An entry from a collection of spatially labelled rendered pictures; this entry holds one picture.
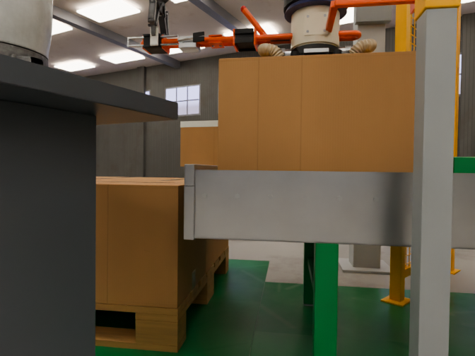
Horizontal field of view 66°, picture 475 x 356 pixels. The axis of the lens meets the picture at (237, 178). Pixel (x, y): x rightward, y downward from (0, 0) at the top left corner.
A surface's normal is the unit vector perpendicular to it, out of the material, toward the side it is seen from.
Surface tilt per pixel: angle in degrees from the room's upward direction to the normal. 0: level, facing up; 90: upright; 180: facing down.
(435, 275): 90
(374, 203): 90
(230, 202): 90
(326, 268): 90
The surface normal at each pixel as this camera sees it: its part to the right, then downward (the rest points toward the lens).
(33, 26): 0.89, 0.11
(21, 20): 0.74, 0.11
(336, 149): -0.17, 0.02
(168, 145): -0.47, 0.01
